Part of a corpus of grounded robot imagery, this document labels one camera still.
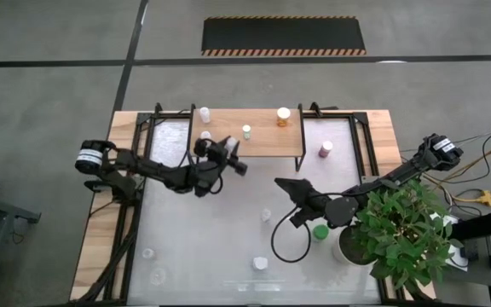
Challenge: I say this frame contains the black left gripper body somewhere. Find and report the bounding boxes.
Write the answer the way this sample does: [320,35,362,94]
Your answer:
[194,138,234,176]

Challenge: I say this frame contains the green bottle with green cap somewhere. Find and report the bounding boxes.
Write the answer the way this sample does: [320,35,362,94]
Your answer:
[311,224,330,243]

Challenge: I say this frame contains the orange bottle with white cap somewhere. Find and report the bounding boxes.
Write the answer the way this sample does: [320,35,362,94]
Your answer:
[276,107,292,128]

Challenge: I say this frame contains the white power adapter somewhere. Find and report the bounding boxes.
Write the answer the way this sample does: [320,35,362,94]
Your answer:
[430,212,471,273]

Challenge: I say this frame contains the black hazard-striped floor mat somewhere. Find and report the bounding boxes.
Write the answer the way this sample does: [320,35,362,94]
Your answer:
[201,15,367,57]

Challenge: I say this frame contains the yellow extension cord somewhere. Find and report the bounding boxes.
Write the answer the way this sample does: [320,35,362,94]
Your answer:
[424,144,491,209]

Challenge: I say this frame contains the purple bottle with white cap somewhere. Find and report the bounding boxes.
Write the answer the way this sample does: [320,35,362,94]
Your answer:
[318,140,334,159]

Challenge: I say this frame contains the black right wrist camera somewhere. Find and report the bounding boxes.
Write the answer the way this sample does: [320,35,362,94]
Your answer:
[288,211,311,229]

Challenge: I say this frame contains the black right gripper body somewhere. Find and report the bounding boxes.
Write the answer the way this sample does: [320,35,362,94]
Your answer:
[296,191,330,218]

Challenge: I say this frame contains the wooden shelf with black legs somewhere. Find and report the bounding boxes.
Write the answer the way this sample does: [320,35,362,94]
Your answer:
[187,102,307,172]

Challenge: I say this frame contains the potted green plant white pot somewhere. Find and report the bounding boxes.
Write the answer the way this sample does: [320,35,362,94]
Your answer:
[332,177,465,296]

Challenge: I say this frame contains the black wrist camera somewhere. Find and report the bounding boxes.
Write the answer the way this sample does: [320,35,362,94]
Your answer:
[227,157,249,177]
[288,211,311,229]

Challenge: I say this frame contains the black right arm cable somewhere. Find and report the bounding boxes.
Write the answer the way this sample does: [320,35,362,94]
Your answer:
[269,206,315,264]

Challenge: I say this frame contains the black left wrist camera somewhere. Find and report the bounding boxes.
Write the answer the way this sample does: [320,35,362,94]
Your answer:
[227,157,249,177]

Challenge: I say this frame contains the black metal table frame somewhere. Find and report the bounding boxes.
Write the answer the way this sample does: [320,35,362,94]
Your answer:
[72,101,438,307]

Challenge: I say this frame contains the clear round plastic lid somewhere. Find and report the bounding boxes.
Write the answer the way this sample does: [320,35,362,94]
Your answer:
[149,267,168,287]

